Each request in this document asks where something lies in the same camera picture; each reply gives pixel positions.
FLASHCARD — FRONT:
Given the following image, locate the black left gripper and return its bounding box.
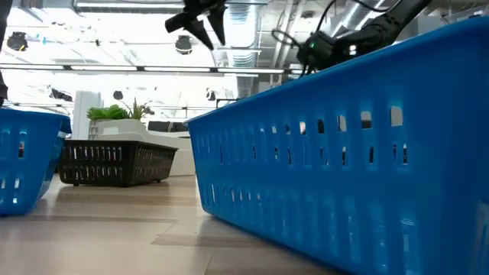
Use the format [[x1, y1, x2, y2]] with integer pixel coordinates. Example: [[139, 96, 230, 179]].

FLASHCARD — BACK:
[[164, 0, 227, 50]]

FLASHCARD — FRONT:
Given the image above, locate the small blue plastic basket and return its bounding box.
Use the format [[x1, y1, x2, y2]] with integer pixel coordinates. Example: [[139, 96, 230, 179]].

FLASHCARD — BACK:
[[0, 108, 73, 217]]

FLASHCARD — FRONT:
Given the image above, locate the long ceiling light strip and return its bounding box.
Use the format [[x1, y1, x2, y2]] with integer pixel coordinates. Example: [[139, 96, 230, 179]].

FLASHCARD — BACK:
[[0, 63, 306, 76]]

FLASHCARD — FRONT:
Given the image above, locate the dark computer monitor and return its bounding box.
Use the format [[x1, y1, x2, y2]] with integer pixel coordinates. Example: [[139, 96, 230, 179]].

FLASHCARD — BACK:
[[147, 121, 191, 134]]

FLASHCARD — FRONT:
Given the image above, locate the green plant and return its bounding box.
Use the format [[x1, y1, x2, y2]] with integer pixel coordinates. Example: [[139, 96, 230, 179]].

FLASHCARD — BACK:
[[86, 98, 156, 122]]

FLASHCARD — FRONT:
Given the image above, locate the white column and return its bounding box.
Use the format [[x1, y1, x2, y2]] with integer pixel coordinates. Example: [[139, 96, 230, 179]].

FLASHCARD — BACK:
[[71, 90, 103, 141]]

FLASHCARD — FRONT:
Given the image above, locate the white patterned planter pot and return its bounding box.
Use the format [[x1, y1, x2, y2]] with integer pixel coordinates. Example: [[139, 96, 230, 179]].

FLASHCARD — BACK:
[[88, 119, 101, 141]]

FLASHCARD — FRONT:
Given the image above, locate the black plastic basket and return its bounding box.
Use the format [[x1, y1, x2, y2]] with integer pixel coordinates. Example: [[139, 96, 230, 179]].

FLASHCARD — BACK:
[[57, 139, 179, 188]]

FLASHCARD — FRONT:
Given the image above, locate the black ceiling spotlight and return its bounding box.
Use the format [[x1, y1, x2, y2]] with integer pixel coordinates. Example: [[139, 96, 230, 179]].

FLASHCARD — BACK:
[[6, 31, 29, 53]]

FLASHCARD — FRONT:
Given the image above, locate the large blue plastic basket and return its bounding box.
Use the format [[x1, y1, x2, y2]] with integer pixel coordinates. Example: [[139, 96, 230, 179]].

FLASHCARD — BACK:
[[185, 17, 489, 275]]

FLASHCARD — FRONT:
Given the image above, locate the black dome ceiling camera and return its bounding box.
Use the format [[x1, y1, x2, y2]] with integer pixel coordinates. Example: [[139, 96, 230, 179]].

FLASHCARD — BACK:
[[175, 34, 193, 56]]

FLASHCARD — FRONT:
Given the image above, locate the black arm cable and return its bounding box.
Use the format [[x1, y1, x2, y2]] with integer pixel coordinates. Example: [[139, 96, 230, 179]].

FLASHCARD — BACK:
[[270, 0, 404, 77]]

